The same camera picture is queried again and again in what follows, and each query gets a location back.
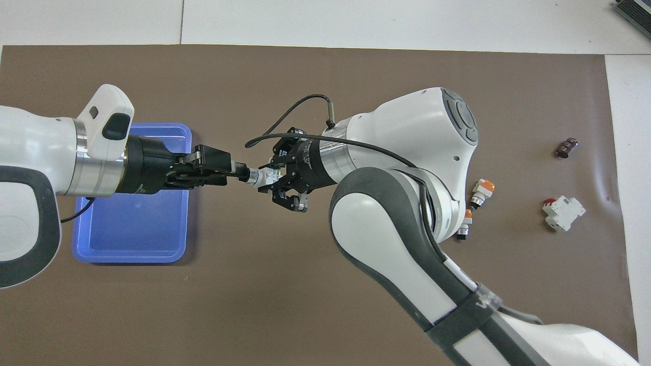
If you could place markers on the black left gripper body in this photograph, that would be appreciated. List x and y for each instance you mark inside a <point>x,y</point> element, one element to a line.
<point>150,165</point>

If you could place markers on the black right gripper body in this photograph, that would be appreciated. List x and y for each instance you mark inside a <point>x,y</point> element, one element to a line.
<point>314,165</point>

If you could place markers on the white switch with black knob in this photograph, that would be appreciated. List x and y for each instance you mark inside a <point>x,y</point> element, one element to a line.
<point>262,178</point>

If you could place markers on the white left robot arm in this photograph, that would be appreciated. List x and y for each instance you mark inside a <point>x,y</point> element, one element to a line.
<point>30,152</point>

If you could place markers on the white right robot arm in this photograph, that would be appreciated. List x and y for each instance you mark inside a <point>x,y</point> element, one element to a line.
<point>396,152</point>

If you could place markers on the blue plastic tray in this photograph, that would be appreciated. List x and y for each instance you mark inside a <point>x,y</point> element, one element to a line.
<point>132,229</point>

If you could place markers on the brown table mat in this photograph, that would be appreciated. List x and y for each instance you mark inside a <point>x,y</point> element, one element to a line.
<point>254,305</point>

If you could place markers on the white circuit breaker red lever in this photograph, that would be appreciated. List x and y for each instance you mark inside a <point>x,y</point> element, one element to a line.
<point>563,213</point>

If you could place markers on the small dark cylindrical component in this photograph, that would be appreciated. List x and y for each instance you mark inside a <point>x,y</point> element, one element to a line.
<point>567,148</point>

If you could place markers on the grey ribbed device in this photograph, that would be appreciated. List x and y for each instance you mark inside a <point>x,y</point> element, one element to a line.
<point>635,10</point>

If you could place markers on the orange and white push switch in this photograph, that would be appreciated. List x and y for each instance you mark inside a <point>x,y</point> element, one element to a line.
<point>482,192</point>
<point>465,223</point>

